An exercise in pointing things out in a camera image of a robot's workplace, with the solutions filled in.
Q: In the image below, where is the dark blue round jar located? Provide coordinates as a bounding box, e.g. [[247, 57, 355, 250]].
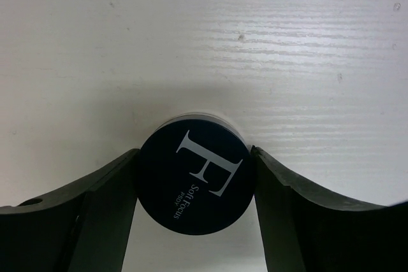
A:
[[135, 113, 256, 236]]

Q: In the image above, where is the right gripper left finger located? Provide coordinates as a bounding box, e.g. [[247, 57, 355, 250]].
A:
[[1, 149, 138, 271]]

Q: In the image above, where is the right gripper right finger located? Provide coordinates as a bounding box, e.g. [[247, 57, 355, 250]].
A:
[[251, 147, 407, 271]]

